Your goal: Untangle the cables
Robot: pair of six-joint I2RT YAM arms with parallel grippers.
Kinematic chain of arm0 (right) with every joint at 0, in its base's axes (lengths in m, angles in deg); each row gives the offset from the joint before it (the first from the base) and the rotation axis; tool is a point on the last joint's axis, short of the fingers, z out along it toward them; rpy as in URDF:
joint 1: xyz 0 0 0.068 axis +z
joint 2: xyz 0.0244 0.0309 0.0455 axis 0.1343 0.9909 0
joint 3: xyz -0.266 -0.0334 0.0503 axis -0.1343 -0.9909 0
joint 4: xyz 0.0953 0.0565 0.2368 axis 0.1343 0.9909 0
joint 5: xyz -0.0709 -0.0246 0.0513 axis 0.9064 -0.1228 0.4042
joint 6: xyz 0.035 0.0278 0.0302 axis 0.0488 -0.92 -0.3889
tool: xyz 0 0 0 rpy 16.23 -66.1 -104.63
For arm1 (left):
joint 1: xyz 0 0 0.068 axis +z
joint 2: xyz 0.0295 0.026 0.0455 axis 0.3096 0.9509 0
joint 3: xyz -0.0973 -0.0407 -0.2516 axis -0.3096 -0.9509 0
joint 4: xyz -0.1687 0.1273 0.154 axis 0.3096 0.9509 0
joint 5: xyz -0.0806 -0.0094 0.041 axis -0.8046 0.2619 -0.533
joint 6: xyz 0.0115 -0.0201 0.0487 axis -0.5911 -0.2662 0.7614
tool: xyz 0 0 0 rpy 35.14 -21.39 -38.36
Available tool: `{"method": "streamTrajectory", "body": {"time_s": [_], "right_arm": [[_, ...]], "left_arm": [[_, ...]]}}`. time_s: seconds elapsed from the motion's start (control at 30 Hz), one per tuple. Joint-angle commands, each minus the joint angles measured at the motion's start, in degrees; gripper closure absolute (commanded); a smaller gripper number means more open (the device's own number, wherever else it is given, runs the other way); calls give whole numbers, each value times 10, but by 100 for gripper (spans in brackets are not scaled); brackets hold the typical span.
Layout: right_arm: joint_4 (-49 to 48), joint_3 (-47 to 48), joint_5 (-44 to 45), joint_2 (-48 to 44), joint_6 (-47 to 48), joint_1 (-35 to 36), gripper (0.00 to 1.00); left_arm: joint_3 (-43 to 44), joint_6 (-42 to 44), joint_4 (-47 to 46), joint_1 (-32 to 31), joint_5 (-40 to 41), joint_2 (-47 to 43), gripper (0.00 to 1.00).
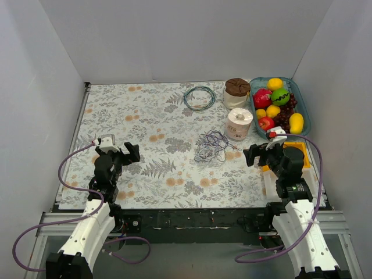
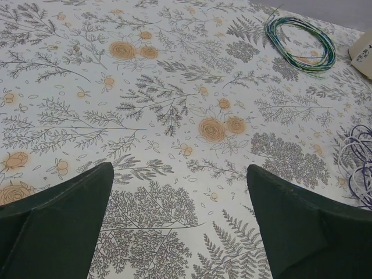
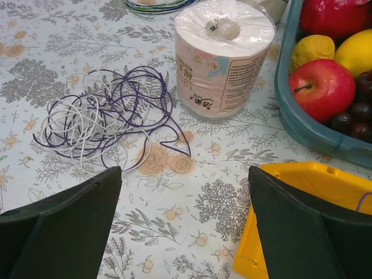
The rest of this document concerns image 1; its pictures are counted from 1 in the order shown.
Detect teal fruit basket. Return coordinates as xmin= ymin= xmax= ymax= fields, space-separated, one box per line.
xmin=248 ymin=77 xmax=312 ymax=138

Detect yellow mango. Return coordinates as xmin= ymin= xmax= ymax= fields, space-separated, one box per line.
xmin=289 ymin=113 xmax=304 ymax=134

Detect red pomegranate fruit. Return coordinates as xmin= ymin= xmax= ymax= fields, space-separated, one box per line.
xmin=253 ymin=88 xmax=272 ymax=109

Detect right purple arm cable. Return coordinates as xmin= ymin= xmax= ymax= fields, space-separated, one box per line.
xmin=234 ymin=133 xmax=324 ymax=264

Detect brown topped white jar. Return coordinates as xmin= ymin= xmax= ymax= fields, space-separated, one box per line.
xmin=223 ymin=78 xmax=251 ymax=110

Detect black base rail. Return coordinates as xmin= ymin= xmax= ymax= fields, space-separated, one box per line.
xmin=37 ymin=203 xmax=349 ymax=248

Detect thin wire bundle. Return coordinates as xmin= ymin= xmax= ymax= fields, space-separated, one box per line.
xmin=194 ymin=129 xmax=243 ymax=163

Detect coiled green blue wire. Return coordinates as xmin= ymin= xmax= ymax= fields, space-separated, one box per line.
xmin=183 ymin=85 xmax=217 ymax=112

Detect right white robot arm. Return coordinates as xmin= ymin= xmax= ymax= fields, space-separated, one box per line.
xmin=243 ymin=143 xmax=351 ymax=278

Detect white plastic bin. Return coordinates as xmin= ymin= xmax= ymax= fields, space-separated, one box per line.
xmin=262 ymin=166 xmax=319 ymax=203

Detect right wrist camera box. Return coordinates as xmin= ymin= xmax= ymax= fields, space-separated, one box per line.
xmin=266 ymin=126 xmax=287 ymax=151

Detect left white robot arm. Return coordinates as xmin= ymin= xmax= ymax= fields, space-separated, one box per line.
xmin=45 ymin=137 xmax=140 ymax=278

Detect dark purple grapes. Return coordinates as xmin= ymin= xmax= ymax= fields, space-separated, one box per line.
xmin=273 ymin=94 xmax=298 ymax=133

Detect yellow plastic bin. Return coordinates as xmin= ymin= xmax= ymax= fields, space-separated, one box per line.
xmin=260 ymin=141 xmax=312 ymax=172

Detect white toilet paper roll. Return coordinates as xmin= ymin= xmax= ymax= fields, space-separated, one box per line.
xmin=226 ymin=108 xmax=253 ymax=141

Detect yellow orange fruit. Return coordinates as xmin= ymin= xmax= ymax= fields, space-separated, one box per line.
xmin=267 ymin=78 xmax=283 ymax=92

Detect small yellow lemon left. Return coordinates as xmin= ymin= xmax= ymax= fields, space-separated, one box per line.
xmin=256 ymin=109 xmax=266 ymax=120

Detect yellow lemon centre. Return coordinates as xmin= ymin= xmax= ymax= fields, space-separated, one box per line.
xmin=266 ymin=105 xmax=281 ymax=119

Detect red apple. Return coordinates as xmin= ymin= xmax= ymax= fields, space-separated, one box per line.
xmin=258 ymin=116 xmax=275 ymax=131

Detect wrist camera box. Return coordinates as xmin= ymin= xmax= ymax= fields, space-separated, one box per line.
xmin=266 ymin=126 xmax=287 ymax=151
xmin=92 ymin=134 xmax=120 ymax=153

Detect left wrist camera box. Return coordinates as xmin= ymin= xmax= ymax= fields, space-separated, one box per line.
xmin=92 ymin=134 xmax=120 ymax=153

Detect floral table mat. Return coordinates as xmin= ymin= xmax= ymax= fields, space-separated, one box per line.
xmin=59 ymin=81 xmax=268 ymax=210

